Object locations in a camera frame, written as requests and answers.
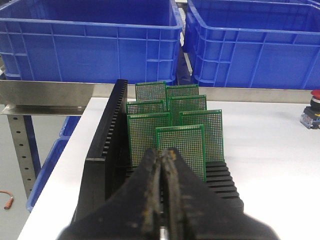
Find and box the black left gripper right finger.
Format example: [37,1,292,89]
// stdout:
[160,148,279,240]

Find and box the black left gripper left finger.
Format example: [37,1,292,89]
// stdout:
[58,148,161,240]

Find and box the green perforated circuit board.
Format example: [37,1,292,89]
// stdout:
[126,99,166,115]
[127,112,171,168]
[155,124,206,181]
[165,84,199,98]
[179,109,225,163]
[135,81,167,112]
[168,94,207,126]

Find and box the black slotted board rack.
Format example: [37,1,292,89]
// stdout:
[74,90,244,219]

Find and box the blue plastic crate below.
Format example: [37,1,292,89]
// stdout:
[26,116,81,212]

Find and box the red emergency stop button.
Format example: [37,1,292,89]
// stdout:
[300,89,320,129]

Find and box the blue plastic crate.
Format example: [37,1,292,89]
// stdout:
[184,0,320,90]
[0,0,183,84]

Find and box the orange cable on floor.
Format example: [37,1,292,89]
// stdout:
[0,190,15,210]

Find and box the perforated steel frame leg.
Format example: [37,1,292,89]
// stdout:
[7,115,36,199]

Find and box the steel table edge rail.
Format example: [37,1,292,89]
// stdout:
[0,80,311,116]

